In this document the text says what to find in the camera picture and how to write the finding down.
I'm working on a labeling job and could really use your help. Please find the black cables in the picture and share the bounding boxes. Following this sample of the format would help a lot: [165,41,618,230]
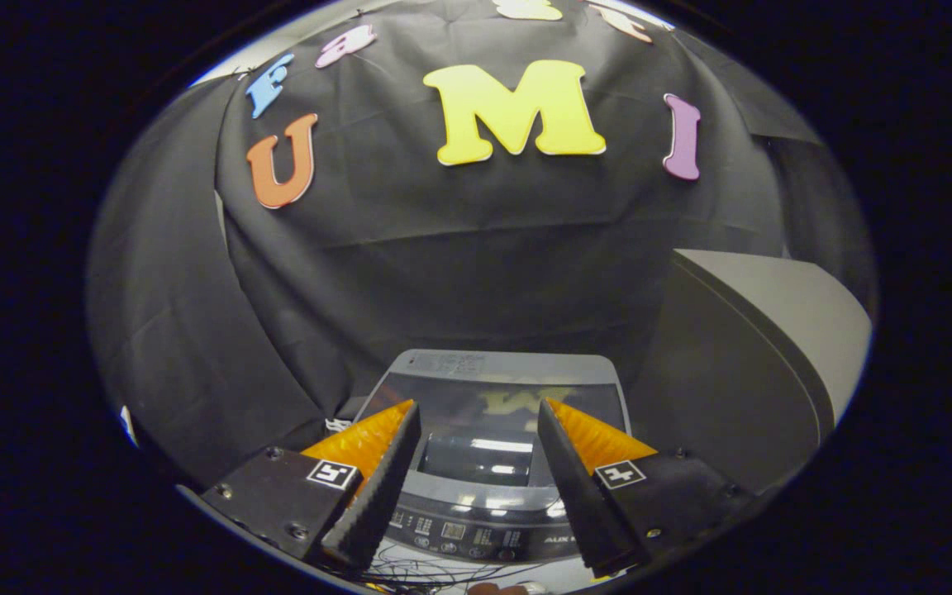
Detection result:
[360,545,601,592]

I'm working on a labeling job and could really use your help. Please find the grey cabinet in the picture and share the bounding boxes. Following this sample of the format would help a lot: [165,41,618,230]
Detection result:
[629,248,873,493]

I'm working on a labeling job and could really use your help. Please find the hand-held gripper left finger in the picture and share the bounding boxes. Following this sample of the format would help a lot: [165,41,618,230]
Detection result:
[198,399,423,571]

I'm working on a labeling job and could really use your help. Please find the dark grey washing machine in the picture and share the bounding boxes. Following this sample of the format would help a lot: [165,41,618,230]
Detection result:
[352,349,634,567]

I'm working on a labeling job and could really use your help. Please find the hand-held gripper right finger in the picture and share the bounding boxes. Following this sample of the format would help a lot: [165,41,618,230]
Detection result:
[536,397,755,579]

